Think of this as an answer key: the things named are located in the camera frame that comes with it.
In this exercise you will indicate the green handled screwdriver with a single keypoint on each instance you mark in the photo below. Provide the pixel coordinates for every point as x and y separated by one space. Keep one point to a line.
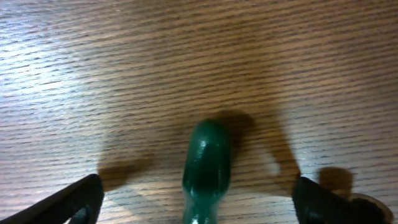
207 171

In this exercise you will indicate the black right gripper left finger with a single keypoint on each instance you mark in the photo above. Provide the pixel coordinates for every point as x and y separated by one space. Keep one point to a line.
79 203

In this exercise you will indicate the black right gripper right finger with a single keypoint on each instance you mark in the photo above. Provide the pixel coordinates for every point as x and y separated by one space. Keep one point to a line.
315 204

